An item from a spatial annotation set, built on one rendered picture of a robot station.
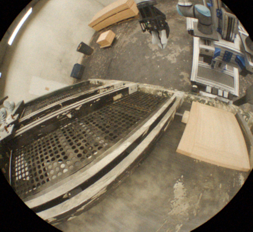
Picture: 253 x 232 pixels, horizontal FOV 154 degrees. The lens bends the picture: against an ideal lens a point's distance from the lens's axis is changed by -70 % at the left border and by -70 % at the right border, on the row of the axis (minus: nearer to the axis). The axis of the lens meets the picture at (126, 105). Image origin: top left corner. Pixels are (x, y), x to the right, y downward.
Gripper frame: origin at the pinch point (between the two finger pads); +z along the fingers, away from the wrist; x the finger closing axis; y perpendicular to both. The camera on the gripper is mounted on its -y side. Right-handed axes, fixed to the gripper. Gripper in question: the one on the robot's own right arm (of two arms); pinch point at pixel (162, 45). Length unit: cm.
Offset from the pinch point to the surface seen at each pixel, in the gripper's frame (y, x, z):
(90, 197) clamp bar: 53, 9, -1
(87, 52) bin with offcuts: -153, -381, 43
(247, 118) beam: -11, 70, 42
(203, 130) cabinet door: 19.5, 25.0, 26.0
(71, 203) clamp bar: 57, 8, -3
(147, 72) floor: -95, -84, 99
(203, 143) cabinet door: 26.4, 26.2, 21.6
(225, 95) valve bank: -29, 46, 47
